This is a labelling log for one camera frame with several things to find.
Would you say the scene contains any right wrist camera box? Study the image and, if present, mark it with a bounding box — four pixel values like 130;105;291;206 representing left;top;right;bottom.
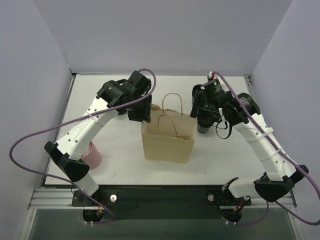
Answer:
207;71;215;81

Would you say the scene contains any stack of black cups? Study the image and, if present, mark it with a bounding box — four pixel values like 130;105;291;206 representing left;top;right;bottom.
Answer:
191;84;202;107

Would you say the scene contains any black paper coffee cup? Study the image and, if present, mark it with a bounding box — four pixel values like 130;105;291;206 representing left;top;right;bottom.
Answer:
197;124;211;134

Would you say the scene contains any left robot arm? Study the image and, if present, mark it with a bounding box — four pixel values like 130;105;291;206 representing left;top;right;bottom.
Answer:
44;70;156;206

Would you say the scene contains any pink straw holder cup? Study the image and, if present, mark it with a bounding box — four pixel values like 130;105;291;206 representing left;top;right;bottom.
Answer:
82;141;102;170

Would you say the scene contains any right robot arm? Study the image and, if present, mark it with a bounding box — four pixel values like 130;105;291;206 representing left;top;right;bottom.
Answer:
190;78;304;204

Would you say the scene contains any tan paper bag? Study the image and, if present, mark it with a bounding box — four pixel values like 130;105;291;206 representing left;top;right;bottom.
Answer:
141;93;197;164

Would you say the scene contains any brown pulp cup carrier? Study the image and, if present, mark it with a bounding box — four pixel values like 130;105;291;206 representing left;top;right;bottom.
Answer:
150;104;177;113

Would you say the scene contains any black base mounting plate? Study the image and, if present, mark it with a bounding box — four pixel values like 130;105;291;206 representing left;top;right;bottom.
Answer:
71;185;252;222

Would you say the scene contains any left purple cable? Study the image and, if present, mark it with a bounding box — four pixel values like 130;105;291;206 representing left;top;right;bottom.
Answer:
9;68;158;223

